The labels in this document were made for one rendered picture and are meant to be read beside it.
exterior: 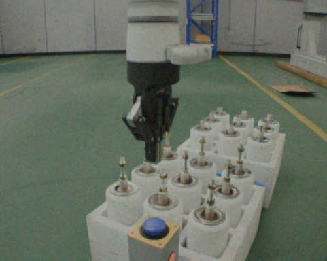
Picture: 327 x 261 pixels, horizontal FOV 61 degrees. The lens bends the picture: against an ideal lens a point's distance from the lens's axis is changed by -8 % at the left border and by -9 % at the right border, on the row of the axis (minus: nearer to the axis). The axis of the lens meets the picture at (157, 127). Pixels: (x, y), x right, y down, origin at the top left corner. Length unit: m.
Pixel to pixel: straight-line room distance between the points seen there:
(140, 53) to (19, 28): 7.37
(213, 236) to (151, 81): 0.40
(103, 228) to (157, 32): 0.55
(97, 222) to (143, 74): 0.50
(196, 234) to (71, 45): 6.73
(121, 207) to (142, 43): 0.48
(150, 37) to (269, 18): 6.78
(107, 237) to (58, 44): 6.70
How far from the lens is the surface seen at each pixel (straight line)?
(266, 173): 1.13
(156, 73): 0.39
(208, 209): 0.67
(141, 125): 0.39
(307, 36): 5.04
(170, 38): 0.39
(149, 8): 0.39
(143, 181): 0.84
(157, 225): 0.53
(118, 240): 0.78
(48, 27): 7.39
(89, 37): 7.07
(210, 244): 0.69
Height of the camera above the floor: 0.66
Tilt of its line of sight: 20 degrees down
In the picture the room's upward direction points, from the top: straight up
